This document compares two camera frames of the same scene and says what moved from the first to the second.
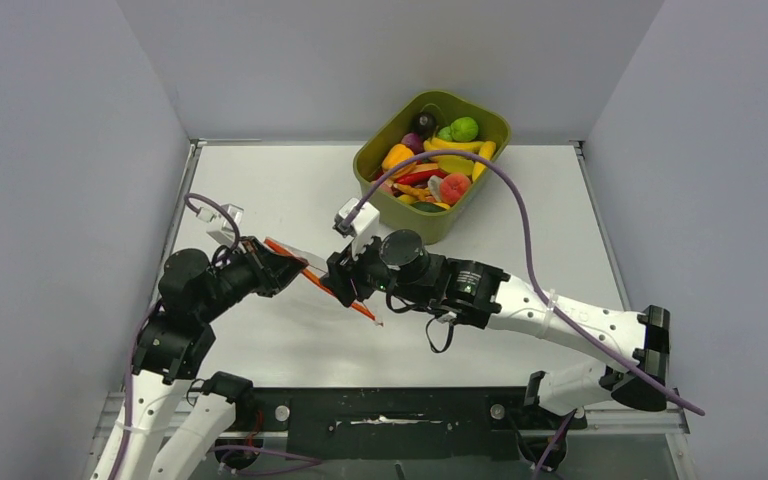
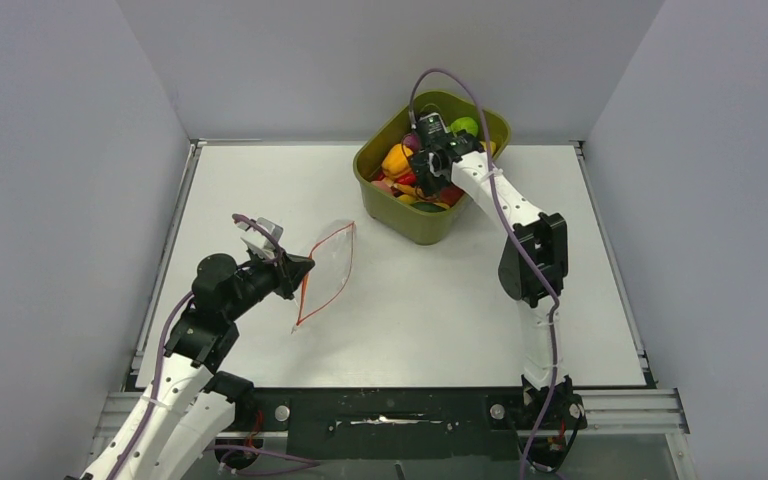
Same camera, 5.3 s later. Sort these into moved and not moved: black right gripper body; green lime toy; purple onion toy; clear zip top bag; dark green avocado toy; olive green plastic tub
Moved: black right gripper body; clear zip top bag
Not moved: olive green plastic tub; dark green avocado toy; green lime toy; purple onion toy
